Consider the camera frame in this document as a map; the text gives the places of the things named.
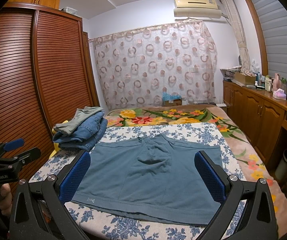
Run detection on teal blue shorts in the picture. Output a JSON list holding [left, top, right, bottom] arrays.
[[72, 134, 222, 225]]

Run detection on person's left hand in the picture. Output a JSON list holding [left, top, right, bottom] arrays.
[[0, 184, 12, 216]]

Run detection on colourful floral blanket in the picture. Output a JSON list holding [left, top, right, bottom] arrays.
[[101, 106, 287, 239]]

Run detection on blue floral white bedsheet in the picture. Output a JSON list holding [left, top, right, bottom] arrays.
[[28, 122, 247, 240]]

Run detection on folded grey-green garment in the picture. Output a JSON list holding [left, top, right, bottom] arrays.
[[52, 106, 104, 135]]

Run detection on folded blue denim jeans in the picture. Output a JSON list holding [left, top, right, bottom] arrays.
[[52, 111, 108, 152]]

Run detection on wooden louvered wardrobe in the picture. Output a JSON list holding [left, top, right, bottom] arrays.
[[0, 2, 99, 179]]

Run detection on wooden sideboard cabinet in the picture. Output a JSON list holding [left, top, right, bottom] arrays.
[[223, 81, 287, 182]]

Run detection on cardboard box on cabinet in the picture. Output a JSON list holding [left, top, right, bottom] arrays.
[[234, 72, 256, 85]]

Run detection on cardboard box with blue bag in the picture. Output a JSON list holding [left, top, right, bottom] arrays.
[[162, 92, 182, 107]]

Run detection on white box atop wardrobe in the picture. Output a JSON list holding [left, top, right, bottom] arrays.
[[61, 7, 78, 15]]

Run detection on circle patterned sheer curtain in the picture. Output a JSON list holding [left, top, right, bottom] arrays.
[[92, 21, 217, 110]]

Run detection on grey window roller blind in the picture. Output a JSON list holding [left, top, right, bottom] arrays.
[[251, 0, 287, 81]]

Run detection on beige tied side curtain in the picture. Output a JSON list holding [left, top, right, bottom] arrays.
[[220, 0, 250, 75]]

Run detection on beige wall air conditioner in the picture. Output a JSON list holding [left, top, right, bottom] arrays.
[[174, 0, 222, 19]]

